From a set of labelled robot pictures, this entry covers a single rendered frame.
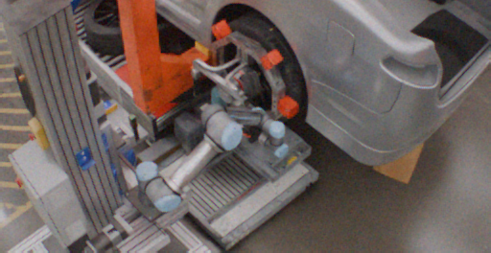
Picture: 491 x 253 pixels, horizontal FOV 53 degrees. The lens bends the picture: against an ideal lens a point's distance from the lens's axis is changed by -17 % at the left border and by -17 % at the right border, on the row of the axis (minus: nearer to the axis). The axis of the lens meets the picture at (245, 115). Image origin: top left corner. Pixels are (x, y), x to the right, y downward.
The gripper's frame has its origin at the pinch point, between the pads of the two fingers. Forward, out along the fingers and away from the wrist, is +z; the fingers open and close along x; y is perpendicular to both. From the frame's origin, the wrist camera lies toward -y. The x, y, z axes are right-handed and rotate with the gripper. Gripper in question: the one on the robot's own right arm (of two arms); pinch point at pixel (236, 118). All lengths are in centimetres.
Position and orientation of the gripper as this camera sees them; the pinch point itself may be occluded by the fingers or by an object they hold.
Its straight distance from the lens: 316.3
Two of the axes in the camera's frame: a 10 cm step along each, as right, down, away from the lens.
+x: -7.3, 5.0, -4.6
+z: -6.8, -5.4, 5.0
